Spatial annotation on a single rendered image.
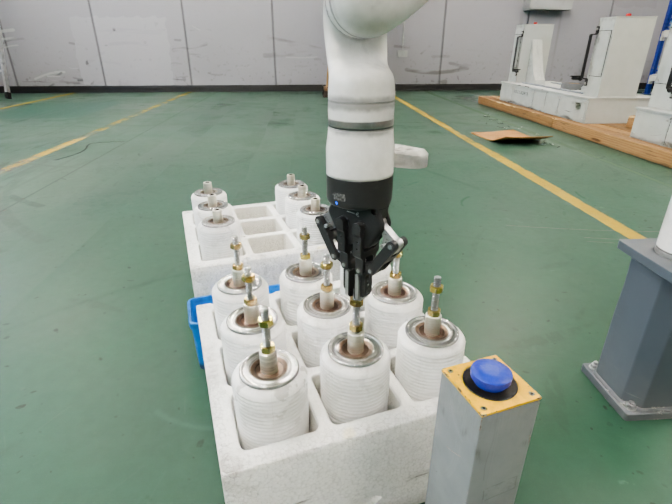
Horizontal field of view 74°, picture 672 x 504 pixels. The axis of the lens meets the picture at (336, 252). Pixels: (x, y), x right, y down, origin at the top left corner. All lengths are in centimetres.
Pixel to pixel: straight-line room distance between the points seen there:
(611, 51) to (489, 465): 364
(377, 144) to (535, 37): 481
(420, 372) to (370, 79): 39
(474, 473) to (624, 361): 55
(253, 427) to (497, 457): 28
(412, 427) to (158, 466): 43
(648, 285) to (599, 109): 314
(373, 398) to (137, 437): 46
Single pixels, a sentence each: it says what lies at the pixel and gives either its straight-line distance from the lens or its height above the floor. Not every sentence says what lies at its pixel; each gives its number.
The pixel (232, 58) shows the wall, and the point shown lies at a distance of 699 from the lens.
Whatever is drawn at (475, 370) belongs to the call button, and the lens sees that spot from 48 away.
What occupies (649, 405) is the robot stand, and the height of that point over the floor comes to 3.
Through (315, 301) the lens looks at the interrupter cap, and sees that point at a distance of 71.
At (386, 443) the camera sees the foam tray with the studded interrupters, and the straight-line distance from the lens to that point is 64.
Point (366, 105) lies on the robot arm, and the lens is 46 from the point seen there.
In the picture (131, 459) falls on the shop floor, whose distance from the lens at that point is 88.
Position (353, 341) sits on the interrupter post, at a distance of 59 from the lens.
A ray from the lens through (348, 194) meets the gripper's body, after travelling 48.
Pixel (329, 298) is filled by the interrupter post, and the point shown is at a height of 27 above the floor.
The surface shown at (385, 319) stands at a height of 23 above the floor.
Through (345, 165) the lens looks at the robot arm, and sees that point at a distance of 47.
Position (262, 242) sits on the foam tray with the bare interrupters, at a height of 16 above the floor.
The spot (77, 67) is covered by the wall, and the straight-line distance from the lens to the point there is 760.
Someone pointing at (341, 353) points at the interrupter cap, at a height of 25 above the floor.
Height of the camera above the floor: 62
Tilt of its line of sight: 25 degrees down
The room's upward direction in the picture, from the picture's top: straight up
